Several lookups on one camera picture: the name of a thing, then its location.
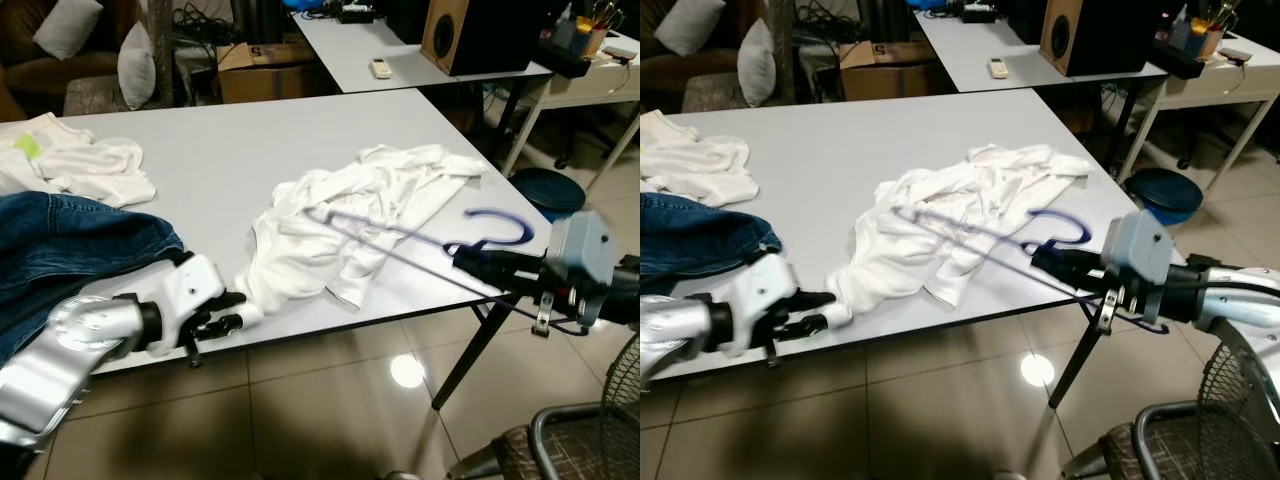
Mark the white T-shirt with green print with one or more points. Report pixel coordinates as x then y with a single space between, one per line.
90 165
700 165

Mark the dark blue round stool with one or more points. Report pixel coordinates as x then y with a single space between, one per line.
1163 192
548 190

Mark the small white desk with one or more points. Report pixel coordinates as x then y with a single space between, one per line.
600 85
1220 88

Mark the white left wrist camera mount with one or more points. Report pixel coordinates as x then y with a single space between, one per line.
762 290
190 290

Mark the brown cardboard box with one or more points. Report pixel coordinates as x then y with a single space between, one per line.
265 80
885 78

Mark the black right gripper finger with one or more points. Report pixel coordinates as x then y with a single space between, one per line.
500 261
510 280
1075 261
1080 280

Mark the dark brown sofa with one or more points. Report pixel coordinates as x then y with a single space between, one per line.
660 75
20 72

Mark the white remote control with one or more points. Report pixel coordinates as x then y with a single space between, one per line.
1000 68
381 68

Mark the light grey pillow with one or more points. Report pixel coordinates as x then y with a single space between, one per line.
137 68
757 65
690 25
68 28

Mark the white shirt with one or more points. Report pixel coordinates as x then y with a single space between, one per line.
990 185
400 185

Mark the black metal table legs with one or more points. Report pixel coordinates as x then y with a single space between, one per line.
472 357
1075 368

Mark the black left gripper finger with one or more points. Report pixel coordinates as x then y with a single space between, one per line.
224 327
812 301
228 301
806 327

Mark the black desk organizer with pens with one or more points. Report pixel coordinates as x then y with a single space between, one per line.
1188 62
570 62

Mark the blue denim jeans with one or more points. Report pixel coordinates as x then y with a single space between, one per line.
700 240
70 245

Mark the black electronic box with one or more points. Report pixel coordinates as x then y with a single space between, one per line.
355 14
978 13

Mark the white office table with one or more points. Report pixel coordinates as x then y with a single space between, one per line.
340 50
960 50

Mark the blue bag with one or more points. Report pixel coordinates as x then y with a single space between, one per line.
935 5
310 5

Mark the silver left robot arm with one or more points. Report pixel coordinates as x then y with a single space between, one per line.
665 345
70 330

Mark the wooden loudspeaker box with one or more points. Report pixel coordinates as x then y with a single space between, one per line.
1068 35
450 35

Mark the metal chair with plaid seat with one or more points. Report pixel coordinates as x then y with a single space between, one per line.
1150 460
515 460

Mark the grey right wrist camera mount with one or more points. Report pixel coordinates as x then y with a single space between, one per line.
1140 250
580 250

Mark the grey woven ottoman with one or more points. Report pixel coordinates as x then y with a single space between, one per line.
95 97
715 92

